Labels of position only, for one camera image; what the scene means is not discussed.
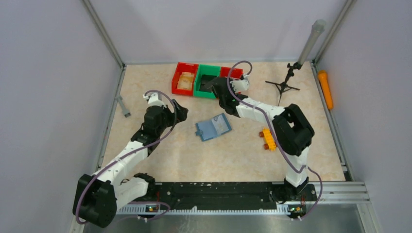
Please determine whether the white VIP card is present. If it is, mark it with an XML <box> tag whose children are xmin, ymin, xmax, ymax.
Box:
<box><xmin>211</xmin><ymin>114</ymin><xmax>230</xmax><ymax>135</ymax></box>

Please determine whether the teal card holder wallet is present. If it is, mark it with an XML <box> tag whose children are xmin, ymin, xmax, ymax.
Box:
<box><xmin>195</xmin><ymin>113</ymin><xmax>232</xmax><ymax>141</ymax></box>

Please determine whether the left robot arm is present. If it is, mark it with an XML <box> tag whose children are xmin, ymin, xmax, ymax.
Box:
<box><xmin>72</xmin><ymin>99</ymin><xmax>189</xmax><ymax>228</ymax></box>

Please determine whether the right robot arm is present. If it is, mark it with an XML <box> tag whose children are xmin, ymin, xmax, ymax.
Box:
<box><xmin>202</xmin><ymin>75</ymin><xmax>314</xmax><ymax>200</ymax></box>

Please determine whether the green plastic bin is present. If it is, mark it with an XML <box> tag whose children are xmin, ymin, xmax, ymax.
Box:
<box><xmin>193</xmin><ymin>64</ymin><xmax>221</xmax><ymax>99</ymax></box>

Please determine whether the red bin with orange items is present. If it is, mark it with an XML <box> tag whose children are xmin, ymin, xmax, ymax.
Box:
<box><xmin>171</xmin><ymin>62</ymin><xmax>199</xmax><ymax>96</ymax></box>

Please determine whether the red bin with clear bags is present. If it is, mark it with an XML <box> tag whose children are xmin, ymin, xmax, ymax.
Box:
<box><xmin>219</xmin><ymin>67</ymin><xmax>243</xmax><ymax>79</ymax></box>

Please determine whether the black mini tripod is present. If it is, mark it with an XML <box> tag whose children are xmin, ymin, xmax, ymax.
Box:
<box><xmin>265</xmin><ymin>62</ymin><xmax>303</xmax><ymax>106</ymax></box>

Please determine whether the orange flashlight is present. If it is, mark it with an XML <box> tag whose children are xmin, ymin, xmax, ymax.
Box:
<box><xmin>317</xmin><ymin>70</ymin><xmax>334</xmax><ymax>110</ymax></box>

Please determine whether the grey cylinder on tripod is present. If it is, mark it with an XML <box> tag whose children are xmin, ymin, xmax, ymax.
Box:
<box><xmin>297</xmin><ymin>19</ymin><xmax>326</xmax><ymax>66</ymax></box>

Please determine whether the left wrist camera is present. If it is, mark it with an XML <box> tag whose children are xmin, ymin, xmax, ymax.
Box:
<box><xmin>143</xmin><ymin>92</ymin><xmax>167</xmax><ymax>108</ymax></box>

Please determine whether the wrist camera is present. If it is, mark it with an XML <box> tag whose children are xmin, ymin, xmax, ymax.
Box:
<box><xmin>229</xmin><ymin>75</ymin><xmax>250</xmax><ymax>93</ymax></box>
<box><xmin>143</xmin><ymin>92</ymin><xmax>167</xmax><ymax>108</ymax></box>

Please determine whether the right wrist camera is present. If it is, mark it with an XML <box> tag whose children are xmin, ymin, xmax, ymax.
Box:
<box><xmin>229</xmin><ymin>75</ymin><xmax>250</xmax><ymax>93</ymax></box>

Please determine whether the grey bracket tool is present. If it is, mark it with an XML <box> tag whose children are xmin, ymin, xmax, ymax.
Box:
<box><xmin>115</xmin><ymin>95</ymin><xmax>131</xmax><ymax>118</ymax></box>

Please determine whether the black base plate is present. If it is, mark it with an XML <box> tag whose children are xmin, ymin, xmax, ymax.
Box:
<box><xmin>125</xmin><ymin>182</ymin><xmax>318</xmax><ymax>211</ymax></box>

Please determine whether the aluminium frame rail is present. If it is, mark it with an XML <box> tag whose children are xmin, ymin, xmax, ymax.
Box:
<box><xmin>69</xmin><ymin>182</ymin><xmax>382</xmax><ymax>233</ymax></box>

